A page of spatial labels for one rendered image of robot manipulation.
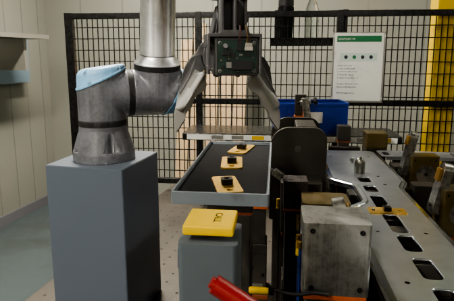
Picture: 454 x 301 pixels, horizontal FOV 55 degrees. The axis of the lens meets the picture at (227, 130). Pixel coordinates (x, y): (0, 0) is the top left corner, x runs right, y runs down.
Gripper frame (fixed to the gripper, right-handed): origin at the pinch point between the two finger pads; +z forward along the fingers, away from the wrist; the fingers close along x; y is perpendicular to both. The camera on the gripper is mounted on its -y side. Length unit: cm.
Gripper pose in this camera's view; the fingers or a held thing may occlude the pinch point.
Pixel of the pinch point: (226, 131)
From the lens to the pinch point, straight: 64.3
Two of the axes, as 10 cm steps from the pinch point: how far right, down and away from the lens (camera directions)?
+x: 9.9, -0.2, 1.4
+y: 1.4, 1.7, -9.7
